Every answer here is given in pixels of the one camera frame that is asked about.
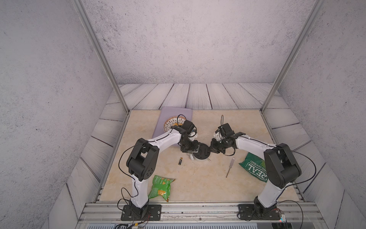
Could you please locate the light green snack bag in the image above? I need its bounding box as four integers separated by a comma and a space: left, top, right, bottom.
148, 175, 175, 202

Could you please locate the white alarm clock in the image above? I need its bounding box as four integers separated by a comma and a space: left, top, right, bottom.
188, 143, 211, 160

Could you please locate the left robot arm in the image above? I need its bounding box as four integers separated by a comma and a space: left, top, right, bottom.
126, 120, 210, 215

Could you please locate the metal frame post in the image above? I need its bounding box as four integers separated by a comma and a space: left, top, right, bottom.
260, 0, 326, 114
72, 0, 130, 113

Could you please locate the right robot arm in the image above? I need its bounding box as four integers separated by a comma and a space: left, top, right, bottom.
210, 123, 302, 218

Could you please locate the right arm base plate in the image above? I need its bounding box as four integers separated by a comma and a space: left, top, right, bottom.
237, 204, 282, 221

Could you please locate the right metal frame post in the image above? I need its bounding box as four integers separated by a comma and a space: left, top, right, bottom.
260, 0, 326, 114

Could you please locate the left metal frame post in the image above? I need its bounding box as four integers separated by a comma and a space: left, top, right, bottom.
72, 0, 130, 113

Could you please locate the lavender tray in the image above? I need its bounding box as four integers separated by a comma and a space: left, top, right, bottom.
152, 107, 193, 138

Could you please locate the aluminium front rail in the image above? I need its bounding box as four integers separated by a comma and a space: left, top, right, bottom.
76, 201, 327, 229

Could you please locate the clear handled screwdriver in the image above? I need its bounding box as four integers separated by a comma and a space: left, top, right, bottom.
226, 158, 235, 177

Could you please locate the patterned bowl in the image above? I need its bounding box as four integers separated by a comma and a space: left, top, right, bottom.
163, 115, 186, 132

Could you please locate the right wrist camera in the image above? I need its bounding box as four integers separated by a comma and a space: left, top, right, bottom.
214, 130, 222, 141

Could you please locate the dark green chips bag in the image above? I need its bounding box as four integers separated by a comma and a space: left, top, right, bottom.
239, 152, 268, 182

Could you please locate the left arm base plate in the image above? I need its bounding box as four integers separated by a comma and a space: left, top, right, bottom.
121, 203, 162, 221

